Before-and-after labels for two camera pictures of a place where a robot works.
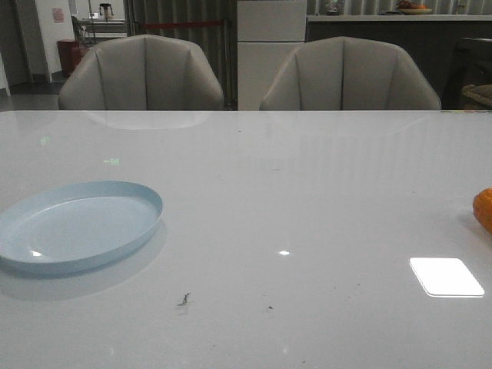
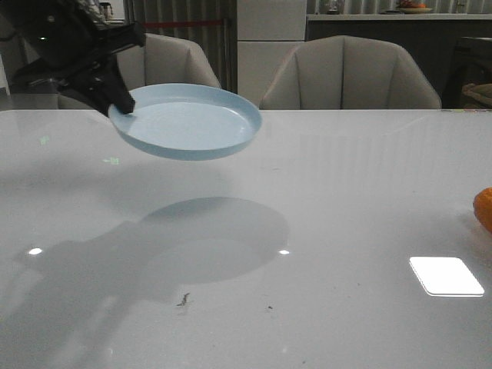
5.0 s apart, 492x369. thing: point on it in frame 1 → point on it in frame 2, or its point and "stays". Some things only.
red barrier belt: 172,24 stays
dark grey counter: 431,41 stays
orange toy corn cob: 482,207 stays
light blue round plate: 72,224 → 186,121
